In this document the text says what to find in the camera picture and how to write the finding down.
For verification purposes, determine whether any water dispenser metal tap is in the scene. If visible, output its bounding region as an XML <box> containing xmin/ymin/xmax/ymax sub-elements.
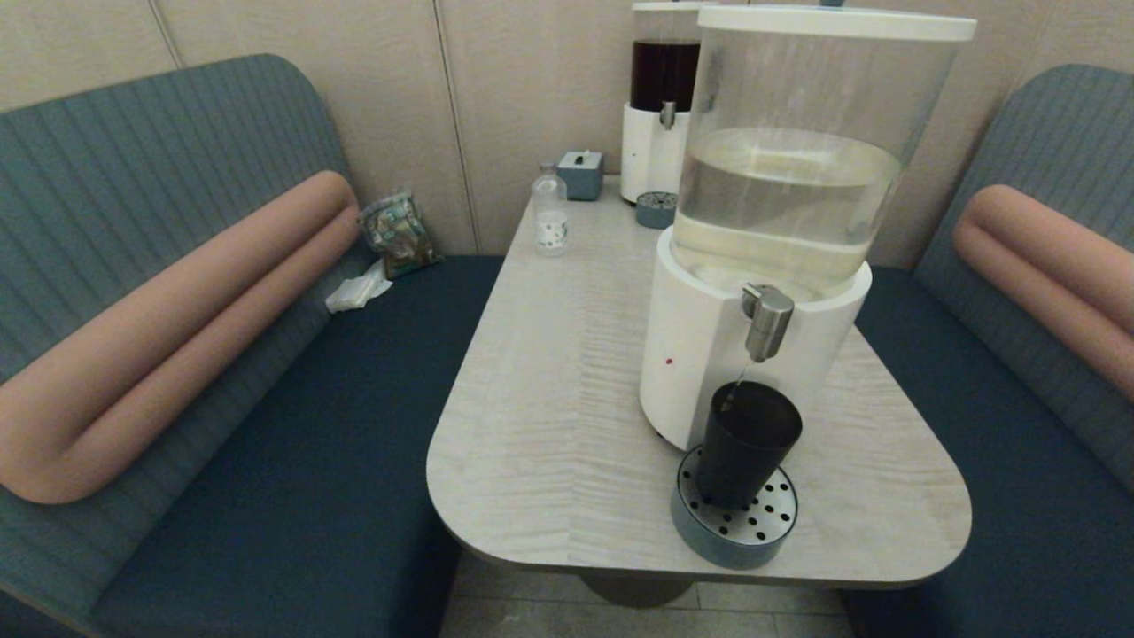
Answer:
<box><xmin>741</xmin><ymin>284</ymin><xmax>796</xmax><ymax>363</ymax></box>

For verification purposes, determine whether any black plastic cup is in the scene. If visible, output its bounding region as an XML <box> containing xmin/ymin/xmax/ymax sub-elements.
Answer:
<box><xmin>696</xmin><ymin>381</ymin><xmax>804</xmax><ymax>510</ymax></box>

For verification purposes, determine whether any clear plastic water bottle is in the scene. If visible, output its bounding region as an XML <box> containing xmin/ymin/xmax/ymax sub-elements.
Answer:
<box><xmin>532</xmin><ymin>164</ymin><xmax>570</xmax><ymax>257</ymax></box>

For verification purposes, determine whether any round perforated metal drip tray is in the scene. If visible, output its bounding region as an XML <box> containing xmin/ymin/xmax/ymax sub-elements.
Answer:
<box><xmin>635</xmin><ymin>191</ymin><xmax>679</xmax><ymax>230</ymax></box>
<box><xmin>671</xmin><ymin>443</ymin><xmax>798</xmax><ymax>571</ymax></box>

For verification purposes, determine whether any blue tissue box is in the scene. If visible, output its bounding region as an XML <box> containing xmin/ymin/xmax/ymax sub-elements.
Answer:
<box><xmin>557</xmin><ymin>151</ymin><xmax>605</xmax><ymax>202</ymax></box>

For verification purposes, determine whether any clear water dispenser white base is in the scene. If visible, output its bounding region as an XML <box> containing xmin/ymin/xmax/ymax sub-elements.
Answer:
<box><xmin>639</xmin><ymin>4</ymin><xmax>977</xmax><ymax>453</ymax></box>

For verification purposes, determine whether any green snack bag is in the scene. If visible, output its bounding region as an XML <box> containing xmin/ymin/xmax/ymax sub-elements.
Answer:
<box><xmin>358</xmin><ymin>189</ymin><xmax>441</xmax><ymax>280</ymax></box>

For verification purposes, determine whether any crumpled white tissue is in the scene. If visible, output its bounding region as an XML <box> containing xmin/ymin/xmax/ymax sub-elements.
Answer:
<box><xmin>325</xmin><ymin>260</ymin><xmax>393</xmax><ymax>314</ymax></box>

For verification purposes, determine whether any teal upholstered bench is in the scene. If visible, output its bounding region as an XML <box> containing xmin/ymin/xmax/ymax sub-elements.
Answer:
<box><xmin>0</xmin><ymin>53</ymin><xmax>506</xmax><ymax>638</ymax></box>
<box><xmin>837</xmin><ymin>64</ymin><xmax>1134</xmax><ymax>638</ymax></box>

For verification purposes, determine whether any water dispenser white lid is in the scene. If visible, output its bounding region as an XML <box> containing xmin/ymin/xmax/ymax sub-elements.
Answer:
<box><xmin>696</xmin><ymin>4</ymin><xmax>977</xmax><ymax>43</ymax></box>

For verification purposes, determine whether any table pedestal base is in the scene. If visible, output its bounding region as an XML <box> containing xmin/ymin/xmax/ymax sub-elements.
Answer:
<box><xmin>578</xmin><ymin>572</ymin><xmax>698</xmax><ymax>609</ymax></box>

